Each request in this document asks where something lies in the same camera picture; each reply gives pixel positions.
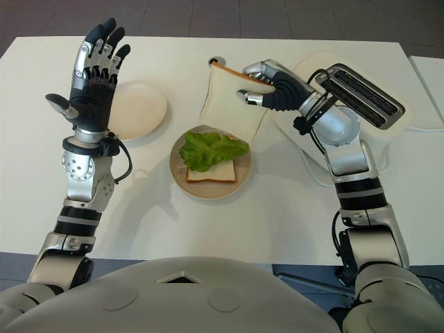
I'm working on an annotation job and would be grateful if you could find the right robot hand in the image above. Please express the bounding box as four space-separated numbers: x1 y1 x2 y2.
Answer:
236 59 322 114

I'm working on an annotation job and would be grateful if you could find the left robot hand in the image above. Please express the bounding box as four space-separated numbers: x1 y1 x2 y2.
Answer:
45 17 132 133

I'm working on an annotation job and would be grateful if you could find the bread slice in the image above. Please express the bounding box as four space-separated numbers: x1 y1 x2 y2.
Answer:
199 62 275 144
185 160 237 185

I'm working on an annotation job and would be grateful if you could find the white plate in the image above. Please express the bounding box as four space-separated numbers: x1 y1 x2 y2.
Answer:
108 80 169 141

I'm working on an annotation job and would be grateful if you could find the green lettuce leaf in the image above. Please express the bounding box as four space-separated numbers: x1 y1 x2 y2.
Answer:
178 131 250 173

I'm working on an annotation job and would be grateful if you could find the cream toaster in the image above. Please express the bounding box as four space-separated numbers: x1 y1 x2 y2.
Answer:
271 51 415 173

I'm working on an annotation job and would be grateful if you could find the beige plate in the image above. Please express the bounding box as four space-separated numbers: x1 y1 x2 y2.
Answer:
169 126 253 200

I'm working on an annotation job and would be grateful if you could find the robot body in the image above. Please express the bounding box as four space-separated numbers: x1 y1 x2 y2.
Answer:
3 255 344 333

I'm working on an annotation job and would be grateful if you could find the black cable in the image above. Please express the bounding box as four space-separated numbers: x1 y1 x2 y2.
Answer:
293 69 339 153
100 128 133 184

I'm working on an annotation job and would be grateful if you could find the white cord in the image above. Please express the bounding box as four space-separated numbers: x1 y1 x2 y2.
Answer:
300 125 444 188

